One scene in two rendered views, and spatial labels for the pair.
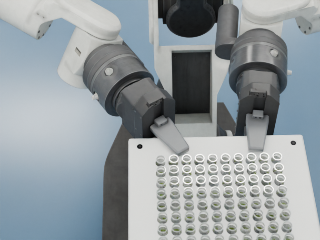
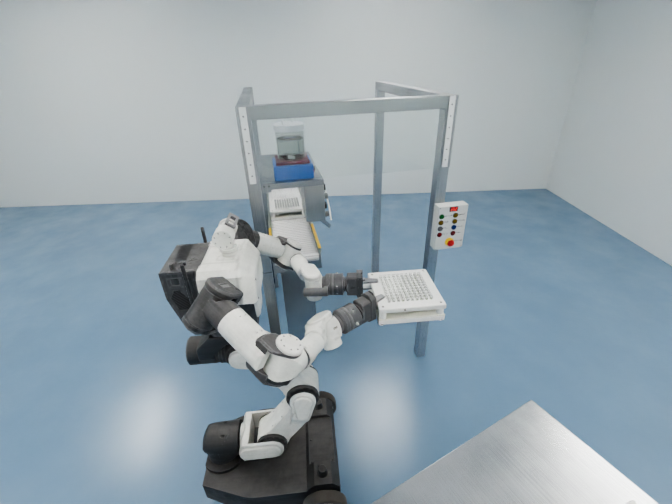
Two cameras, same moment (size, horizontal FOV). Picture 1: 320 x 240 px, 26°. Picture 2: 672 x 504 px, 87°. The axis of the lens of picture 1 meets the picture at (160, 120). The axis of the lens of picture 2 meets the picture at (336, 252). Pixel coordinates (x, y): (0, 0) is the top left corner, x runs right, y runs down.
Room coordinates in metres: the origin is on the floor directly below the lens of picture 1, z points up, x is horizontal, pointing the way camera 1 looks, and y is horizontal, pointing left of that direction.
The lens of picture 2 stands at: (0.77, 1.02, 1.88)
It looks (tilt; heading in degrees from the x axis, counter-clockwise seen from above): 29 degrees down; 267
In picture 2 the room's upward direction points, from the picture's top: 2 degrees counter-clockwise
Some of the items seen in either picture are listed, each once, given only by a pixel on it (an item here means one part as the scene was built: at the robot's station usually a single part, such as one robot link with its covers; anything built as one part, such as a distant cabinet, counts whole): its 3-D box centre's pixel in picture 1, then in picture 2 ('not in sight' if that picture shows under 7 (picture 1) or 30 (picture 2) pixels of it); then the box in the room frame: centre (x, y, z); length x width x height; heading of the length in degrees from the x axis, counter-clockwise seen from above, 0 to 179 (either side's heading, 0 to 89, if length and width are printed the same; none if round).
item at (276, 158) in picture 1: (273, 171); not in sight; (0.54, -0.16, 1.06); 0.01 x 0.01 x 0.07
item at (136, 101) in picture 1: (135, 103); (359, 312); (0.65, 0.04, 1.07); 0.12 x 0.10 x 0.13; 33
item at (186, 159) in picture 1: (185, 173); not in sight; (0.53, -0.04, 1.06); 0.01 x 0.01 x 0.07
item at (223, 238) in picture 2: not in sight; (225, 236); (1.08, -0.06, 1.36); 0.10 x 0.07 x 0.09; 92
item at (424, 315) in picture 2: not in sight; (403, 299); (0.45, -0.08, 1.02); 0.24 x 0.24 x 0.02; 2
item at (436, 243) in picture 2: not in sight; (448, 225); (0.05, -0.72, 1.02); 0.17 x 0.06 x 0.26; 7
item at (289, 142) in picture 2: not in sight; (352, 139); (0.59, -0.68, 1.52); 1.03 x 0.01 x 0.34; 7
